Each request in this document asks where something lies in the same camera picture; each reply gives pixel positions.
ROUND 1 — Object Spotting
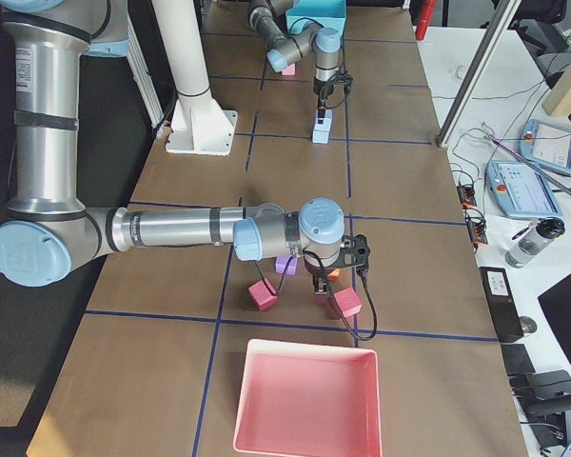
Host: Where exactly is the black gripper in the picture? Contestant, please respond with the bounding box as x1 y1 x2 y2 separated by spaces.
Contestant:
313 70 353 125
303 234 371 305

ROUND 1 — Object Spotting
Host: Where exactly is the light blue foam block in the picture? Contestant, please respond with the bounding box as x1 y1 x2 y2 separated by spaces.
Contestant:
312 124 331 144
314 109 332 132

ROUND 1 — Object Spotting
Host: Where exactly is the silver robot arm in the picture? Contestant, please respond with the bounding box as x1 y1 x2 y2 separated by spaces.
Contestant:
247 1 352 127
0 1 149 218

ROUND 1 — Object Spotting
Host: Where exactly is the orange foam block right side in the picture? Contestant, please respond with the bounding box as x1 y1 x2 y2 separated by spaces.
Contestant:
327 268 340 281

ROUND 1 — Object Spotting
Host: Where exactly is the red foam block upper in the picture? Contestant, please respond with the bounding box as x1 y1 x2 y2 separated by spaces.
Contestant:
333 287 363 318

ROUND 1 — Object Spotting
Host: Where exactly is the red foam block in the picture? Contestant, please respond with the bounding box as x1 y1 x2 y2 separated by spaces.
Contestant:
333 287 363 318
248 280 278 311

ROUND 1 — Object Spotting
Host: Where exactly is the purple foam block right side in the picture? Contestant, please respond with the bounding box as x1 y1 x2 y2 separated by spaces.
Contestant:
275 255 298 276

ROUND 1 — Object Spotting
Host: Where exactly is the pink foam block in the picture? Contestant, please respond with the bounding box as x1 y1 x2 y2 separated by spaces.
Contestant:
282 64 296 76

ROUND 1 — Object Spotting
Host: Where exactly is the red foam block lower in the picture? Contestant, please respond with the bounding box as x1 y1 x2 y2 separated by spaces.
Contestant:
248 280 278 311

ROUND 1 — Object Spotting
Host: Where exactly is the light blue plastic tray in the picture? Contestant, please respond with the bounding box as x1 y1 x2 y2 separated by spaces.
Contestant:
285 0 346 36

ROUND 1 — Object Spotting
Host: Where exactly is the pink plastic tray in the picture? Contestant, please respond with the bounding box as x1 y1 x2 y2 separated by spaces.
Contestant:
233 339 383 456

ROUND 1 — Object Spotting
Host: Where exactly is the teach pendant near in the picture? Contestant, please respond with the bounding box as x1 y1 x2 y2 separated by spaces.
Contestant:
486 160 563 219

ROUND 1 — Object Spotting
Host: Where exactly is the teach pendant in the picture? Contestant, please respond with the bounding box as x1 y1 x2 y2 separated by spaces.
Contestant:
486 160 563 219
519 119 571 175

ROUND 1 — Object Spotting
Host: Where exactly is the clear water bottle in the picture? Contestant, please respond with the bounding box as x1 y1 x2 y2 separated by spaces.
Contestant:
504 217 565 268

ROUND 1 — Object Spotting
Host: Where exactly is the teach pendant far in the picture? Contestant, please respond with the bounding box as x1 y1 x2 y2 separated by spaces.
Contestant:
519 119 571 175

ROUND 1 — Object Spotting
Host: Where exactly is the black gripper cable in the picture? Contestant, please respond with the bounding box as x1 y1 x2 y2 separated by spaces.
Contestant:
251 247 379 342

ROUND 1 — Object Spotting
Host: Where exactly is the white camera stand base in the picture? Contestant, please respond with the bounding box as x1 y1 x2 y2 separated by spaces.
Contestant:
152 0 238 156

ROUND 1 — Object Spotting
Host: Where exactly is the aluminium frame post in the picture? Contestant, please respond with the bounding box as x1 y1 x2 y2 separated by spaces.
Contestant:
436 0 522 149

